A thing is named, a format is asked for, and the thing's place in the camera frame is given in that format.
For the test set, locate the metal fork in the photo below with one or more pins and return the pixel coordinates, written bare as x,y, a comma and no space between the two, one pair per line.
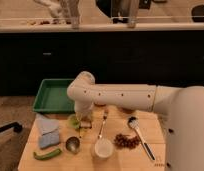
105,115

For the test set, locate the pile of dried chilies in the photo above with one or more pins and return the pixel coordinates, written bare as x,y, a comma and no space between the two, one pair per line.
122,141

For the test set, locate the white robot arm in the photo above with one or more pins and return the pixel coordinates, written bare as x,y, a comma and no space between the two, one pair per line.
183,107

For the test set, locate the green chili pepper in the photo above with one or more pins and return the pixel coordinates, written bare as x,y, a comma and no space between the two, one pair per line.
47,156

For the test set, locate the small metal cup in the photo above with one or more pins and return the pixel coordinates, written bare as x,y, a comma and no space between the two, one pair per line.
73,144

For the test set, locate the dark brown bowl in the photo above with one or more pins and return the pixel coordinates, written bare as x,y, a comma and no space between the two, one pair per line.
127,111

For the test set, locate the blue folded cloth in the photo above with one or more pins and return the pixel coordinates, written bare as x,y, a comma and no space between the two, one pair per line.
48,131

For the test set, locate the white plastic cup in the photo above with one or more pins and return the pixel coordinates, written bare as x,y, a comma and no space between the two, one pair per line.
102,148

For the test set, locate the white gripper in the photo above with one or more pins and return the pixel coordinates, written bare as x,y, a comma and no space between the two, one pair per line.
84,116

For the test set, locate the green plastic tray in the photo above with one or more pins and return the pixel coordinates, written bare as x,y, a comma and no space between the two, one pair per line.
52,97

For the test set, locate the black handled spoon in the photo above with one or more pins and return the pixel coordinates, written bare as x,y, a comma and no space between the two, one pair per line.
133,123

